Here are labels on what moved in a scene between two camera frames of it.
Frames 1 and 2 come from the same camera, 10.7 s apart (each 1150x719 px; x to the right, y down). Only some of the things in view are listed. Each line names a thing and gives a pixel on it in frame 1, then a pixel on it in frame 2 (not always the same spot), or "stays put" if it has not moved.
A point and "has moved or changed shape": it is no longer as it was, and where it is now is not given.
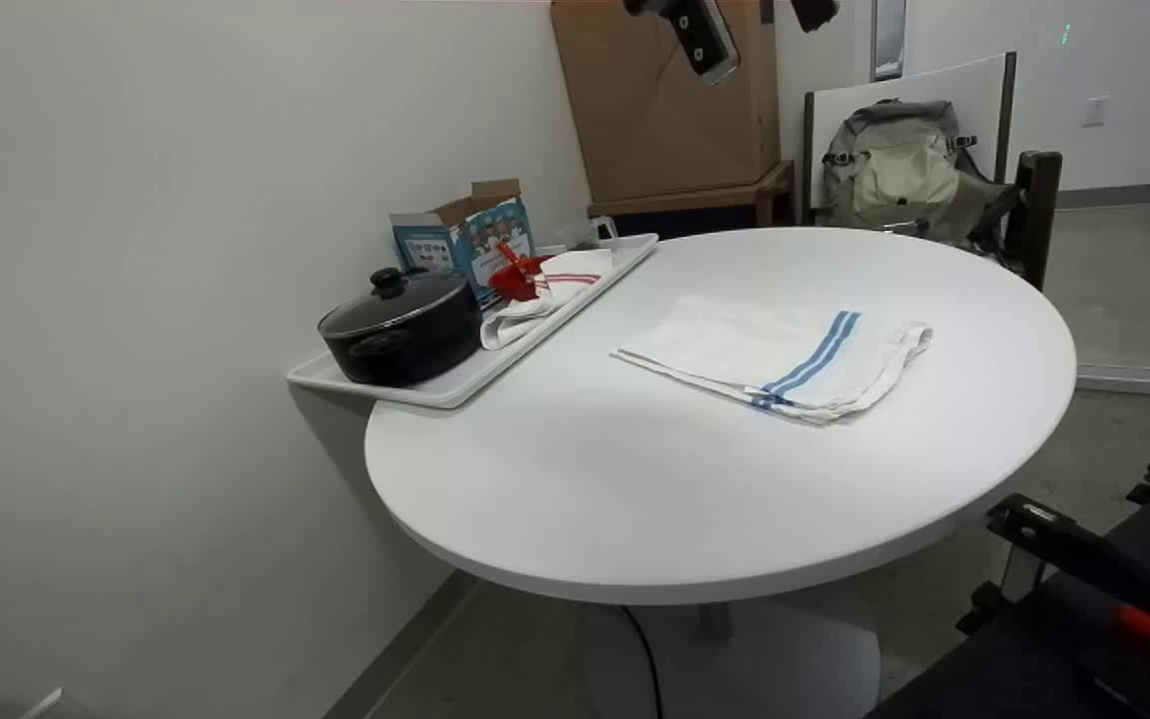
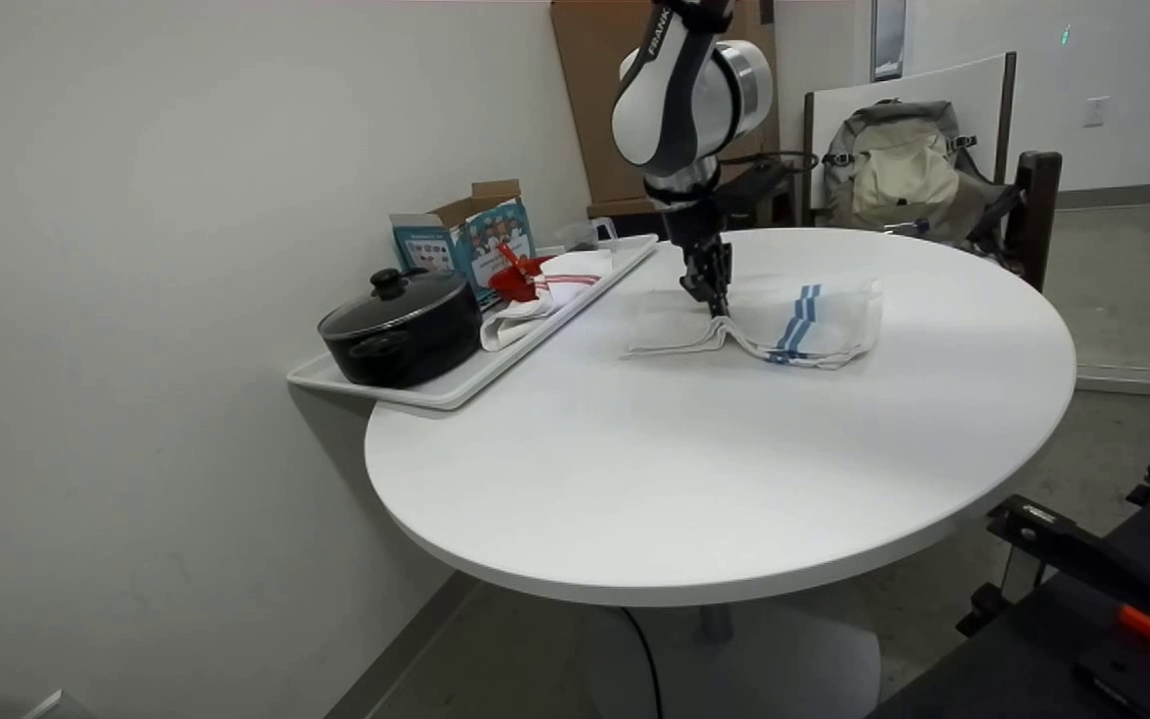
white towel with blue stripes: x=788 y=357 has moved or changed shape
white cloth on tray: x=555 y=284 stays put
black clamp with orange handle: x=1146 y=602 stays put
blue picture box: x=463 y=236 stays put
